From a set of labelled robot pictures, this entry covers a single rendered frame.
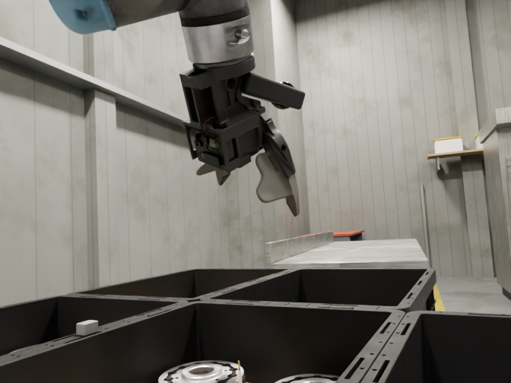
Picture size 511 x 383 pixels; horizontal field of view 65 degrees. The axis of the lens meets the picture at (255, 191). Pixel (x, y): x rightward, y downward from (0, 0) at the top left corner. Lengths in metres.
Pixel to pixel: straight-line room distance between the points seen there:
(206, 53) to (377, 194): 7.25
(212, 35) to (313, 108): 7.66
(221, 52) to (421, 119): 7.40
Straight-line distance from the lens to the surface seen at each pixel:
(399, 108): 7.85
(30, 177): 3.95
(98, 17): 0.38
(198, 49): 0.45
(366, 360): 0.34
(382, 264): 1.81
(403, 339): 0.39
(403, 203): 7.61
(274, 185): 0.49
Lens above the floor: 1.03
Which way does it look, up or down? 5 degrees up
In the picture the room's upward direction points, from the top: 3 degrees counter-clockwise
